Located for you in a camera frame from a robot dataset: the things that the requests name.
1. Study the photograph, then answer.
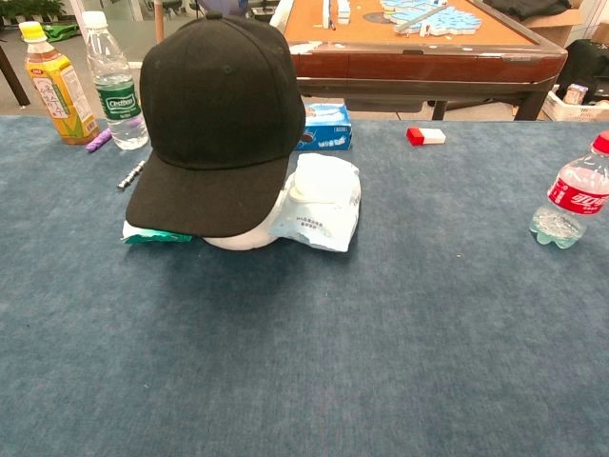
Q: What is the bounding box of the black baseball cap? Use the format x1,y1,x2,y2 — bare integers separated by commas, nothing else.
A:
126,11,306,239

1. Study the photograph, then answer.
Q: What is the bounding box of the blue table mat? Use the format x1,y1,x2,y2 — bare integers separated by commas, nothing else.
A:
0,115,609,457

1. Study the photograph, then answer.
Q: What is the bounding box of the standing mahjong tile row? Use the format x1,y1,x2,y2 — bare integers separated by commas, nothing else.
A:
323,0,352,29

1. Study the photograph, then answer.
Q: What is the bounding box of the purple marker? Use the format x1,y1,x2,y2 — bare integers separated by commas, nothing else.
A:
85,127,113,153

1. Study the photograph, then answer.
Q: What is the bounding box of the brown mahjong table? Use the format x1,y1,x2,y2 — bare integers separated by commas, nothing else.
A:
268,0,569,122

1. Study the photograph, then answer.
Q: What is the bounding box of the blue mahjong tile pile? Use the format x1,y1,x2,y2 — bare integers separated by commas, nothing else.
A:
380,0,481,37

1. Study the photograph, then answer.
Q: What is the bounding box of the light blue wet wipes pack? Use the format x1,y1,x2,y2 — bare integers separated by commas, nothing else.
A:
268,151,362,253

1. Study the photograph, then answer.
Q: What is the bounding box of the white foam mannequin head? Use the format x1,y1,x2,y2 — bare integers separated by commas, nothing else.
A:
202,156,292,251

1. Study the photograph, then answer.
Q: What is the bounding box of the black bag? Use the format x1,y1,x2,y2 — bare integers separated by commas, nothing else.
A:
555,39,609,104

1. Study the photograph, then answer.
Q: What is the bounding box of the cardboard box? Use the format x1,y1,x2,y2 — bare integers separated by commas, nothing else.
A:
522,0,609,49

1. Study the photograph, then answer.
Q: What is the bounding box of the green wet wipes pack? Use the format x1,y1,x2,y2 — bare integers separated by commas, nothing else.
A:
122,219,195,246

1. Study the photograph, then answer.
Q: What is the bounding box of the red and white small box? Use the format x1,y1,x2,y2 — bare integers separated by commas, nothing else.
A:
405,126,447,147

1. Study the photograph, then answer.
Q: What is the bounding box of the black and white pen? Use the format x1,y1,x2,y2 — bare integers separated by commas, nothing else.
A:
117,160,147,191

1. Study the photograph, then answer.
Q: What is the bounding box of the white plastic crate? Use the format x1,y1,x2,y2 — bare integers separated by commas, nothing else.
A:
541,83,609,123

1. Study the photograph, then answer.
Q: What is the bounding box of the grey mahjong ruler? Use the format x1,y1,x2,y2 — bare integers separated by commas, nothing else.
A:
394,5,449,34

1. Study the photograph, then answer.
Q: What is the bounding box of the dark table leg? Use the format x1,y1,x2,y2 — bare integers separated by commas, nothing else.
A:
0,45,31,109

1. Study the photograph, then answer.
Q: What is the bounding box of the yellow tea bottle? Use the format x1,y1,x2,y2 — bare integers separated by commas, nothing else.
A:
17,21,100,146

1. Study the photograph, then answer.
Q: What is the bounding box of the red label water bottle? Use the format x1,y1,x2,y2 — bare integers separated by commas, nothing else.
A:
528,130,609,250

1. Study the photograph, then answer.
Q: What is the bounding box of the green label water bottle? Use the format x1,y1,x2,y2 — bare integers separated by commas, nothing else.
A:
81,10,150,151

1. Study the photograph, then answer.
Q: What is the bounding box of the blue cookie box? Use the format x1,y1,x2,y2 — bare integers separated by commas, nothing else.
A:
294,102,353,152

